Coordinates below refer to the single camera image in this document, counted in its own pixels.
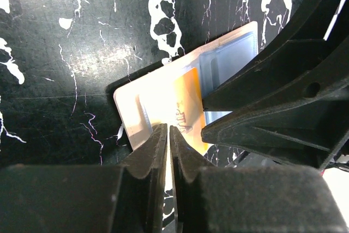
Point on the orange gold credit card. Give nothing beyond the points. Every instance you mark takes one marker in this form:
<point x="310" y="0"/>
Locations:
<point x="189" y="115"/>

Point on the beige leather card holder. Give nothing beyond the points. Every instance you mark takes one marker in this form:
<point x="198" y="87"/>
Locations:
<point x="150" y="100"/>

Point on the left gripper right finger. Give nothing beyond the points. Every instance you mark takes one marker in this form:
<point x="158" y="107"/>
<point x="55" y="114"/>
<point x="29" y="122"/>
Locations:
<point x="279" y="198"/>

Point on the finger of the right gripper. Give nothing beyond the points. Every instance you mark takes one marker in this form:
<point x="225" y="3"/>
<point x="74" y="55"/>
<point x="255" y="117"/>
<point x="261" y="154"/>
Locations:
<point x="309" y="132"/>
<point x="298" y="48"/>

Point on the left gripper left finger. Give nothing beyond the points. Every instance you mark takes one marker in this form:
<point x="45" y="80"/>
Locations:
<point x="126" y="197"/>

